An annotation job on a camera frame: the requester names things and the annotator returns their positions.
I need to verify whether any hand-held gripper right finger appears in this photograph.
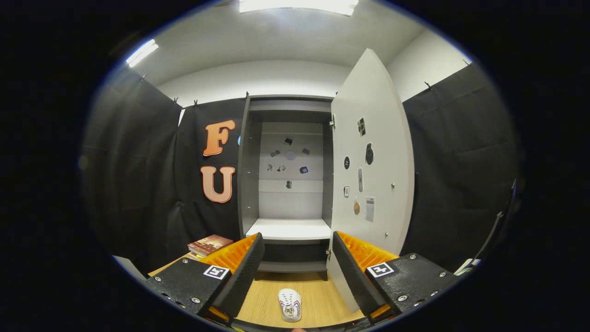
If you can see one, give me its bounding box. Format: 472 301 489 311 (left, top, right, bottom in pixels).
332 231 461 323

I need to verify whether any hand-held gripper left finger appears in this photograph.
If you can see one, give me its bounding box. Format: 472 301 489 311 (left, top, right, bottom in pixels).
145 232 266 323

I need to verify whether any white canvas shoe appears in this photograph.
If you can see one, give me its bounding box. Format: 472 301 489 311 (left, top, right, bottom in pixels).
278 288 302 322

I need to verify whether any dark grey shoe cabinet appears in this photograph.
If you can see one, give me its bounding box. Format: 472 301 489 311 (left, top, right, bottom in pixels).
236 95 335 281

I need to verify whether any beige shoe cabinet door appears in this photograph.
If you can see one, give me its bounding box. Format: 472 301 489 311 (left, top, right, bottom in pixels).
326 48 415 314

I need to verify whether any brown book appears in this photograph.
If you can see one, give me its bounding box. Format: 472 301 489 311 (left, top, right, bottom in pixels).
188 234 234 257

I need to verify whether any light grey panel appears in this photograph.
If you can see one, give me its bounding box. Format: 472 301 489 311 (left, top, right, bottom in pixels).
113 255 146 282

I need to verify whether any white and green object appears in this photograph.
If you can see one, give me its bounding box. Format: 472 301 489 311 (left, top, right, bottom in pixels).
454 258 481 276

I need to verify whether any black backdrop cloth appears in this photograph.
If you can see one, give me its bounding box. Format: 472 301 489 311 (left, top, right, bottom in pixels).
81 60 524 277

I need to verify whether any row of black cloth clips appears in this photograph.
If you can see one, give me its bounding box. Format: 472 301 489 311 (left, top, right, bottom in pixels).
141 58 471 107

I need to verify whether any narrow ceiling light panel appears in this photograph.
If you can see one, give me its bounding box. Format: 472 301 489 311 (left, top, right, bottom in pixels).
126 39 159 68

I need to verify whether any wide ceiling light panel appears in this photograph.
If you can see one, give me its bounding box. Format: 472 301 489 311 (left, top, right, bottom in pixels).
238 0 359 17

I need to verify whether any black cable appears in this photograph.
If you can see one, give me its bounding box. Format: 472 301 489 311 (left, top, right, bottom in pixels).
472 180 518 266

